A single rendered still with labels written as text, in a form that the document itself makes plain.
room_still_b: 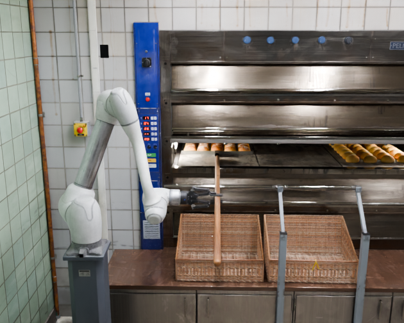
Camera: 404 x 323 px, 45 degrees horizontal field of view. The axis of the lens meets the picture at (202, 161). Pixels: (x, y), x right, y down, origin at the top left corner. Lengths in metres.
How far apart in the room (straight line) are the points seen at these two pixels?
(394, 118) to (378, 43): 0.51
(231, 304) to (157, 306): 0.46
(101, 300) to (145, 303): 0.56
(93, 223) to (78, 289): 0.36
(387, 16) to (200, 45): 1.20
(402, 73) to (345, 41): 0.44
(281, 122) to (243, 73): 0.41
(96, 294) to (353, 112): 2.01
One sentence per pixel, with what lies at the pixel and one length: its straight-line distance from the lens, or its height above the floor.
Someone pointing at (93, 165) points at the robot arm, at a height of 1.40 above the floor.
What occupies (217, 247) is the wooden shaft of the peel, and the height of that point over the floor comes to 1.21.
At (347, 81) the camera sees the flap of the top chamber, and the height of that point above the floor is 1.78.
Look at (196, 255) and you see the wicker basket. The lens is 3.45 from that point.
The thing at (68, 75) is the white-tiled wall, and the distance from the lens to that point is 3.40.
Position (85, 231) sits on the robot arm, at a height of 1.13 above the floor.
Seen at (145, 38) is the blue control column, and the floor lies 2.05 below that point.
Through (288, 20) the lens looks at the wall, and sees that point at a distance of 3.29.
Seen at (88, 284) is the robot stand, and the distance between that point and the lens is 2.64.
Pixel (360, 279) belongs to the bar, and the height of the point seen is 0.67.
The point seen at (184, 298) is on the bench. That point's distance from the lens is 3.14.
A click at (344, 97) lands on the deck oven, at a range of 3.40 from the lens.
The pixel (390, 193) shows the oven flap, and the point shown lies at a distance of 3.64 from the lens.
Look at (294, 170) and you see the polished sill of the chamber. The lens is 3.43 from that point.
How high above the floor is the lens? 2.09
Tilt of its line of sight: 15 degrees down
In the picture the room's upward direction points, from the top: straight up
